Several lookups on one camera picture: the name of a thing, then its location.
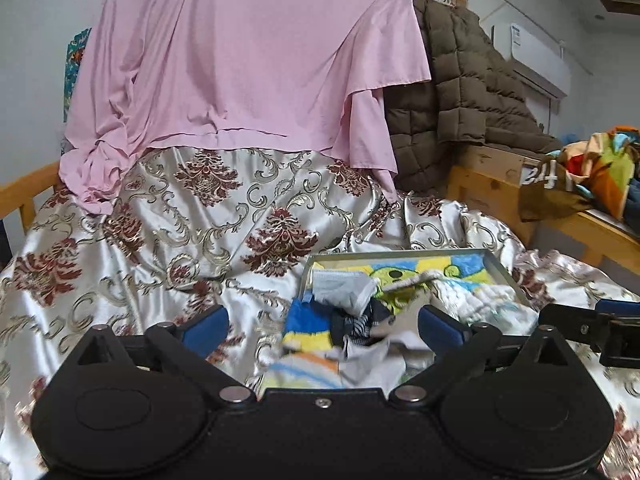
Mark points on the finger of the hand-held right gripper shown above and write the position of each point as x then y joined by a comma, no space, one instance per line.
617,307
575,322

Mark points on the wooden bed frame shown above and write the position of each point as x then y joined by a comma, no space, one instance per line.
585,230

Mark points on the grey sock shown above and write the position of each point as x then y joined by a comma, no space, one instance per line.
385,365

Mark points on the colourful patchwork cloth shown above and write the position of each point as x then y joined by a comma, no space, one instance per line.
607,170

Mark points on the brown quilted jacket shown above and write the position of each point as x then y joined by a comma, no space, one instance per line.
460,90

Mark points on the pink hanging cloth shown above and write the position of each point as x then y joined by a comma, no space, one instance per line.
240,45

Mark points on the colourful cartoon towel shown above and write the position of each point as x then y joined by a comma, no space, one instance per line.
395,272

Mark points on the white air conditioner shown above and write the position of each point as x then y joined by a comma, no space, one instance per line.
532,57

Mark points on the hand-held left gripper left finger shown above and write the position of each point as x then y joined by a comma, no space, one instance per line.
204,331

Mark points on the blue and yellow sock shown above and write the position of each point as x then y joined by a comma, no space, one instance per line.
306,327

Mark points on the grey metal tray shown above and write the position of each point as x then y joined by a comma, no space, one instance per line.
500,265

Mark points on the brown printed cloth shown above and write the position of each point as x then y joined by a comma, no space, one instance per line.
545,195

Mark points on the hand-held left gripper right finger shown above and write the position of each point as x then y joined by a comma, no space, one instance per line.
442,331

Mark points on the colourful fish wall poster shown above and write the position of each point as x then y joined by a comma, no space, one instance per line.
75,75

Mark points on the white knit glove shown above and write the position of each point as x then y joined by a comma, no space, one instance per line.
480,300

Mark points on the floral satin blanket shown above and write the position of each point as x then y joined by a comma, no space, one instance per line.
150,260

